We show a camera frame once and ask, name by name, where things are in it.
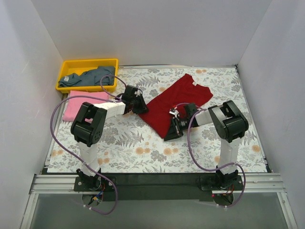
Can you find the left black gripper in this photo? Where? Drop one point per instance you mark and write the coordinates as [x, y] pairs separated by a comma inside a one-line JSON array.
[[140, 106]]

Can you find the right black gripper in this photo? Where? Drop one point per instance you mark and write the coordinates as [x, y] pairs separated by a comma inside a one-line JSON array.
[[177, 127]]

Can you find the red t shirt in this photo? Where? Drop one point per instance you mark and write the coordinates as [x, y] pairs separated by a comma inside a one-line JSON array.
[[184, 90]]

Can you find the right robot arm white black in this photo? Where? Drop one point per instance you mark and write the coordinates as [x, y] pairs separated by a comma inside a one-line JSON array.
[[230, 124]]

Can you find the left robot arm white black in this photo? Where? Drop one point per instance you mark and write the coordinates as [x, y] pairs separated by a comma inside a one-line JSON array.
[[88, 125]]

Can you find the floral table mat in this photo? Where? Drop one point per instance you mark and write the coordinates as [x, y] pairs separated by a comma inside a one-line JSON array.
[[129, 145]]

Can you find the grey-blue t shirt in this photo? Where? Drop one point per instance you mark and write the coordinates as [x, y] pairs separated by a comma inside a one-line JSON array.
[[89, 78]]

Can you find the yellow plastic bin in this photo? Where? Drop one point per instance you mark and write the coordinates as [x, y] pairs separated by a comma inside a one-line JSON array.
[[79, 66]]

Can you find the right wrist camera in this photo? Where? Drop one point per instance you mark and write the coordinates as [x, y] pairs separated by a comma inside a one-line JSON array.
[[173, 111]]

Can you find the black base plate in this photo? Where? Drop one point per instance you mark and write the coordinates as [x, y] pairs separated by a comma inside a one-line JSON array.
[[157, 186]]

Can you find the aluminium frame rail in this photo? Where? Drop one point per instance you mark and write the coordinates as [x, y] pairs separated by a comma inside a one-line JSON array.
[[53, 184]]

